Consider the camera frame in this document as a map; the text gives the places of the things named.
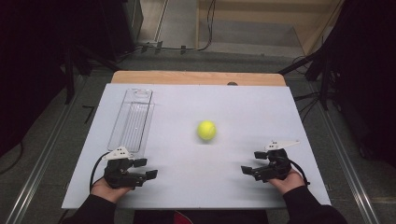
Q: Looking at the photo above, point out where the yellow tennis ball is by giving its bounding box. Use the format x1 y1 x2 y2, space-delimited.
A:
196 119 218 141

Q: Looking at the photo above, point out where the black metal stand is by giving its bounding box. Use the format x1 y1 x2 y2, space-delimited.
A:
277 36 335 112
62 43 123 105

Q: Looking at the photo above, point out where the person's right hand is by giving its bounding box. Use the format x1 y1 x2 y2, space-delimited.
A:
268 167 306 196

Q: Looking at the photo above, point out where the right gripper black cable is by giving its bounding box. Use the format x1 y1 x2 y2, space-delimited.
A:
290 159 311 187

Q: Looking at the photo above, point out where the black curtain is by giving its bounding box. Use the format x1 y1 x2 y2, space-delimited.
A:
0 0 138 158
321 0 396 169

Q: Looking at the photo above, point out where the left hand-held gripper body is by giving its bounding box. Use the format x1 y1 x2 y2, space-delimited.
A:
102 146 148 189

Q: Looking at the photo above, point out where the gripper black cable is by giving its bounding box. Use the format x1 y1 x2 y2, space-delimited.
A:
290 159 311 187
89 151 111 193

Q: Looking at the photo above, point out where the thin black floor cable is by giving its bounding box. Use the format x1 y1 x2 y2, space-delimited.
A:
0 141 25 175

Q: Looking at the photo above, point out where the metal floor rail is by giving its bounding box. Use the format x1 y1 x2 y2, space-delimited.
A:
306 81 381 224
4 74 90 224

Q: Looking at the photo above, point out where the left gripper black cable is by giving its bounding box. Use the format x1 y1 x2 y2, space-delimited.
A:
89 151 111 193

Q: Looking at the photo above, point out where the person's left hand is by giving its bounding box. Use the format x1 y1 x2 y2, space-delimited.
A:
90 177 133 204

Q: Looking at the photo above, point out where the clear plastic container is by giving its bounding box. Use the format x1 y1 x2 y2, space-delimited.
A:
106 88 156 159

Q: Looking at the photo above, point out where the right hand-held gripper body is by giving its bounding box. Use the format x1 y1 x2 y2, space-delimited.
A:
252 139 302 183

